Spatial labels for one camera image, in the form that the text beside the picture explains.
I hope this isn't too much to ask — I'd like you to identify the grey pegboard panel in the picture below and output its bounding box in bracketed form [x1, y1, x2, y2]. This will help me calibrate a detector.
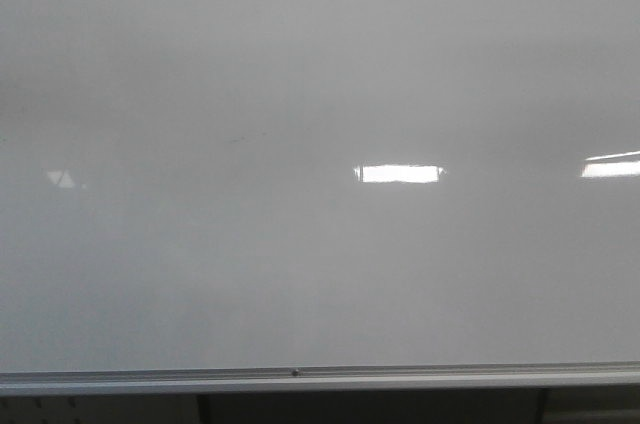
[1, 395, 201, 423]

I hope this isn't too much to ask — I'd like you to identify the grey panel lower right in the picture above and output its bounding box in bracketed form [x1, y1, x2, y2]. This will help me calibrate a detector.
[541, 385, 639, 423]

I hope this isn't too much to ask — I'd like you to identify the white whiteboard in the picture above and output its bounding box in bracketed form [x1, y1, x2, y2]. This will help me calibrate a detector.
[1, 0, 639, 372]

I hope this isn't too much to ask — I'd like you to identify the dark panel below whiteboard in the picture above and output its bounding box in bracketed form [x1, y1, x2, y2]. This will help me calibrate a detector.
[196, 389, 547, 423]

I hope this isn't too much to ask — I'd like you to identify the aluminium whiteboard bottom frame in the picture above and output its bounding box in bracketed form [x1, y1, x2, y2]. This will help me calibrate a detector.
[1, 362, 639, 397]

